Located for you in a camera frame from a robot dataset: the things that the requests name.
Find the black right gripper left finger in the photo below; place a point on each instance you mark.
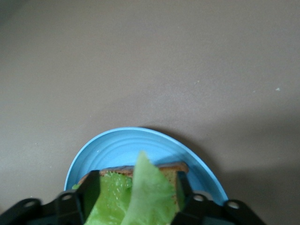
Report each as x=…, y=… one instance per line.
x=70, y=206

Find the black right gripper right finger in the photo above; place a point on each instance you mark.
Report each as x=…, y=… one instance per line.
x=199, y=208

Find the brown bread slice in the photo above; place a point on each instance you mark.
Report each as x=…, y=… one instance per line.
x=172, y=175

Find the green lettuce leaf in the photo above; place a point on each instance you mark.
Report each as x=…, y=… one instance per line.
x=145, y=194

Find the blue plate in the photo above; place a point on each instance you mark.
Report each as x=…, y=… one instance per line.
x=122, y=145

